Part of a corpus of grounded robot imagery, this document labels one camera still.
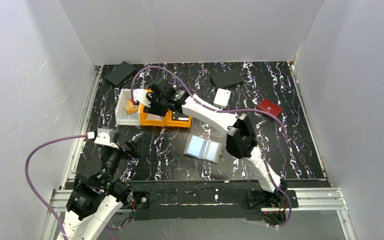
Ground grey card holder blue inside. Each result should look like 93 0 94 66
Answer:
183 135 223 164

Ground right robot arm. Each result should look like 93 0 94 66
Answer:
134 78 287 201

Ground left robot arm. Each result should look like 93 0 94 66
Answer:
57 133 141 240

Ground silver cards in orange bin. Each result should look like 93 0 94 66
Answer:
146 113 165 121

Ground black cards in orange bin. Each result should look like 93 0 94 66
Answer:
171 111 189 122

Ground tan cards in white bin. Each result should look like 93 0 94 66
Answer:
124 99 140 115

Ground black card case far left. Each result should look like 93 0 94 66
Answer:
104 61 137 87

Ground black card case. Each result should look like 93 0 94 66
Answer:
210 69 244 89
104 61 137 87

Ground white card holder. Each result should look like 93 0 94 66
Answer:
213 88 232 109

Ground black card case far centre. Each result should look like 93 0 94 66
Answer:
210 69 244 89

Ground red card holder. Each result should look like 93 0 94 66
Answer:
257 98 283 117

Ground orange double bin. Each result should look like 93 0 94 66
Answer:
139 89 192 129

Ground white plastic bin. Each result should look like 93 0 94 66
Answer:
115 89 140 126

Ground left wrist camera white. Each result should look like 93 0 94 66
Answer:
94 128 119 149

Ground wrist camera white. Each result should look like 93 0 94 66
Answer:
132 88 153 108
94 128 119 149

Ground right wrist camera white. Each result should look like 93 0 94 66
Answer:
132 88 153 108

